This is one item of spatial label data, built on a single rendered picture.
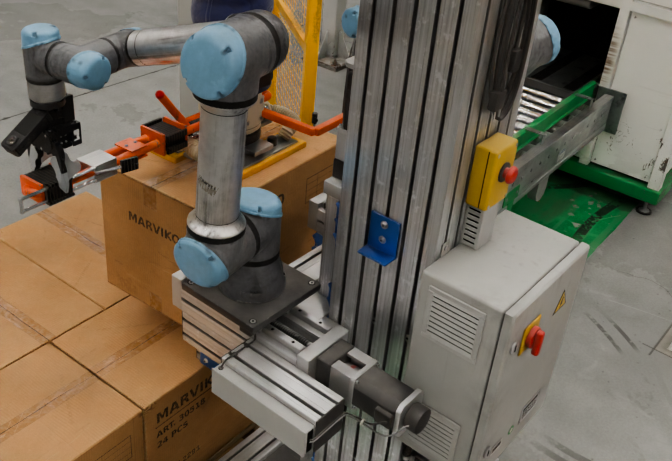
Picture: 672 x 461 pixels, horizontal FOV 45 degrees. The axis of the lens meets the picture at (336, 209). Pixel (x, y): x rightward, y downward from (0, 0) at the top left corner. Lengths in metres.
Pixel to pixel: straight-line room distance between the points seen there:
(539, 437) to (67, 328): 1.67
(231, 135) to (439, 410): 0.73
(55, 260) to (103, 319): 0.36
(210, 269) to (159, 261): 0.67
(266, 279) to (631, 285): 2.52
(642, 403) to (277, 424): 1.97
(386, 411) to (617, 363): 1.96
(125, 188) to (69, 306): 0.53
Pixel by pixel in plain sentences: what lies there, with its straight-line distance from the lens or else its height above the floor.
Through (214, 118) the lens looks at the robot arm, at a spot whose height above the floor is 1.52.
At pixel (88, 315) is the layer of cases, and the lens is 2.57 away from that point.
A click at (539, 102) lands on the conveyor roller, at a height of 0.53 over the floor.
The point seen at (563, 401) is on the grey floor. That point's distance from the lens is 3.27.
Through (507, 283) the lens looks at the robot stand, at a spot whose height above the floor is 1.23.
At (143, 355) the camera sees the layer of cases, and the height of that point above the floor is 0.54.
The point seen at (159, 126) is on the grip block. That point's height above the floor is 1.21.
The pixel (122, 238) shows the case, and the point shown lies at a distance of 2.33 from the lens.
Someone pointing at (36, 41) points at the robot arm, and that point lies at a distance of 1.74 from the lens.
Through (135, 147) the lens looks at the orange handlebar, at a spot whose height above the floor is 1.21.
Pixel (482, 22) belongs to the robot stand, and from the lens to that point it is 1.44.
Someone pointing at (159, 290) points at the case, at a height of 0.75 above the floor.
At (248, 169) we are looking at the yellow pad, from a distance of 2.19.
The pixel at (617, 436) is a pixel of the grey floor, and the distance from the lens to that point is 3.21.
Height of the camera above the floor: 2.15
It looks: 32 degrees down
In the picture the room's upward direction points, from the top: 6 degrees clockwise
